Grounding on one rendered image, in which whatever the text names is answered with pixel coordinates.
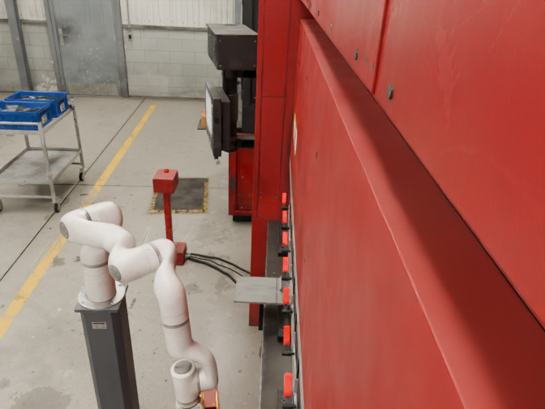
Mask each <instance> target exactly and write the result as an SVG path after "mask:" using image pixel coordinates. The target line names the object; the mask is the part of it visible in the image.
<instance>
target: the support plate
mask: <svg viewBox="0 0 545 409"><path fill-rule="evenodd" d="M278 285H279V278H262V277H245V276H237V281H236V288H235V294H234V303H244V304H278V305H284V304H283V293H282V292H280V291H279V286H278ZM276 295H277V303H276Z"/></svg>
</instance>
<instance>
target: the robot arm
mask: <svg viewBox="0 0 545 409"><path fill-rule="evenodd" d="M122 220H123V217H122V210H121V209H120V208H119V206H118V205H117V204H115V203H114V202H111V201H104V202H100V203H97V204H92V205H89V206H87V207H84V208H81V209H77V210H74V211H71V212H69V213H67V214H65V215H64V216H63V217H62V218H61V220H60V223H59V228H60V231H61V233H62V236H63V237H64V238H65V239H67V240H68V241H70V242H72V243H77V244H81V245H83V246H82V247H81V249H80V250H79V257H80V262H81V267H82V272H83V276H84V285H85V287H83V286H82V291H81V292H80V293H79V295H78V301H79V305H80V306H81V307H83V308H86V309H88V310H95V311H96V310H104V309H107V308H112V307H113V306H115V305H117V304H118V303H120V302H121V301H122V299H123V298H124V296H125V294H126V292H125V288H124V286H123V285H122V284H121V283H119V282H125V283H126V282H133V281H135V280H137V279H139V278H142V277H144V276H146V275H149V274H150V273H153V272H156V271H157V272H156V275H155V278H154V282H153V290H154V294H155V296H156V298H157V302H158V306H159V310H160V315H161V323H162V329H163V333H164V337H165V345H166V350H167V352H168V354H169V355H170V356H172V357H174V358H178V359H181V360H178V361H177V362H175V363H174V364H173V365H172V367H171V369H170V373H171V377H172V381H173V385H174V392H175V397H176V409H205V407H204V401H203V399H202V396H201V395H200V394H201V391H204V390H212V389H214V388H216V387H217V385H218V371H217V363H216V360H215V358H214V356H213V354H212V352H211V351H210V350H209V349H208V348H207V347H206V346H204V345H202V344H201V343H199V342H197V341H194V340H193V339H192V336H191V324H190V317H189V312H188V306H187V296H186V292H185V288H184V286H183V284H182V282H181V281H180V279H179V278H178V275H177V274H176V272H175V269H176V264H177V258H178V252H177V248H176V247H175V245H174V243H173V242H172V241H170V240H168V239H156V240H153V241H151V242H149V243H146V244H143V245H141V246H138V247H137V248H136V247H135V238H134V236H133V235H132V234H131V233H130V232H129V231H127V230H125V229H124V228H122V227H121V226H122ZM115 280H116V281H118V282H116V281H115ZM193 361H195V362H197V363H199V364H201V365H202V366H203V368H196V367H195V364H194V362H193Z"/></svg>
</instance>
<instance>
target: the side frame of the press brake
mask: <svg viewBox="0 0 545 409"><path fill-rule="evenodd" d="M299 19H315V18H314V16H313V15H312V14H311V12H310V11H309V10H308V9H307V7H306V6H305V5H304V3H303V2H302V0H259V19H258V45H257V71H256V97H255V147H254V173H253V197H252V223H251V273H250V277H262V278H265V267H266V250H267V233H268V221H277V222H282V211H287V219H288V209H287V210H281V207H283V204H282V193H286V205H285V206H286V207H287V208H289V205H290V145H291V133H292V122H293V110H294V87H295V76H296V64H297V52H298V30H299ZM259 310H260V304H249V326H259Z"/></svg>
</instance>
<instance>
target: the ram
mask: <svg viewBox="0 0 545 409"><path fill-rule="evenodd" d="M294 117H295V123H296V127H297V140H296V151H294V148H295V142H294ZM290 170H291V183H290V193H291V184H292V199H293V214H294V242H295V257H296V272H297V288H298V316H299V331H300V346H301V361H302V375H303V404H304V409H545V332H544V331H543V329H542V327H541V326H540V325H539V323H538V322H537V321H536V320H535V319H534V317H533V315H532V314H531V313H530V311H529V310H528V308H527V307H526V306H525V305H524V303H523V302H522V301H521V299H520V298H519V296H518V295H517V293H516V292H515V291H514V289H513V288H512V287H511V286H510V284H509V283H508V281H507V280H506V279H505V277H504V275H503V274H502V273H501V272H500V271H499V269H498V268H497V267H496V265H495V263H494V262H493V261H492V259H491V258H490V257H489V255H488V254H487V253H486V251H485V250H484V249H483V247H482V246H481V244H480V243H479V242H478V240H477V239H476V238H475V237H474V235H473V234H472V232H471V231H470V229H469V228H468V227H467V225H466V224H465V223H464V222H463V220H462V219H461V217H460V216H459V215H458V213H457V211H456V210H455V209H454V207H453V206H452V205H451V204H450V203H449V201H448V200H447V198H446V197H445V195H444V194H443V192H442V191H441V190H440V189H439V188H438V186H437V185H436V183H435V182H434V180H433V179H432V178H431V176H430V175H429V174H428V173H427V171H426V170H425V168H424V167H423V165H422V164H421V163H420V161H419V160H418V158H417V157H416V156H415V155H414V153H413V152H412V151H411V149H410V148H409V146H408V145H407V143H406V142H405V141H404V140H403V139H402V137H401V136H400V134H399V133H398V131H397V130H396V128H395V127H394V126H393V125H392V124H391V122H390V121H389V119H388V118H387V116H386V115H385V114H384V112H383V111H382V109H381V108H380V107H379V106H378V104H377V103H376V102H375V100H374V99H373V97H372V96H371V94H370V93H369V92H368V91H367V89H366V88H365V87H364V85H363V84H362V82H361V81H360V79H359V78H358V77H357V76H356V75H355V73H354V72H353V70H352V69H351V67H350V66H349V64H348V63H347V62H346V60H345V59H344V58H343V57H342V56H341V54H340V52H339V51H338V50H337V48H336V47H335V45H334V44H333V43H332V42H331V40H330V39H329V38H328V36H327V35H326V33H325V32H324V30H323V29H322V28H321V27H320V25H319V24H318V23H317V21H316V20H315V19H299V30H298V52H297V64H296V76H295V87H294V110H293V122H292V133H291V145H290ZM292 199H291V209H292Z"/></svg>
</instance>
